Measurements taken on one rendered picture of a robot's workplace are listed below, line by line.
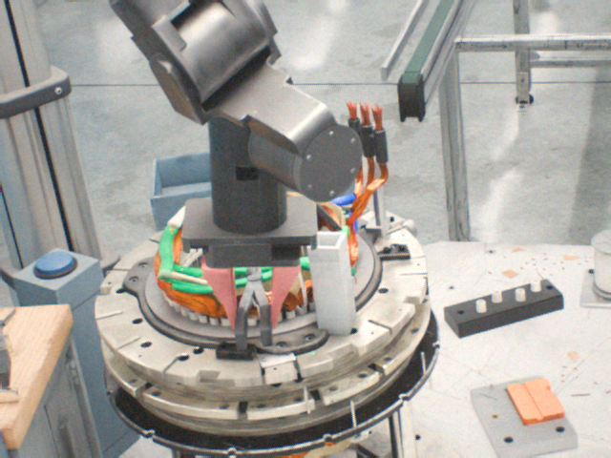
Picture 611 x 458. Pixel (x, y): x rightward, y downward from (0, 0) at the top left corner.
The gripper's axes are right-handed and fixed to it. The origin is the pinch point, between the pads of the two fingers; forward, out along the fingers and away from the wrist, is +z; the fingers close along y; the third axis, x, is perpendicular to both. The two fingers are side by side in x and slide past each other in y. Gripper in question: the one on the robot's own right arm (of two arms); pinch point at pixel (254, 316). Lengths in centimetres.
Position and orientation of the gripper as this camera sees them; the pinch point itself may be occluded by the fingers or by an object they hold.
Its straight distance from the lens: 102.3
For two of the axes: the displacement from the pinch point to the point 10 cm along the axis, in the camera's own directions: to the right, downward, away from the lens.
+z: 0.1, 8.8, 4.8
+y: 10.0, -0.2, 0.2
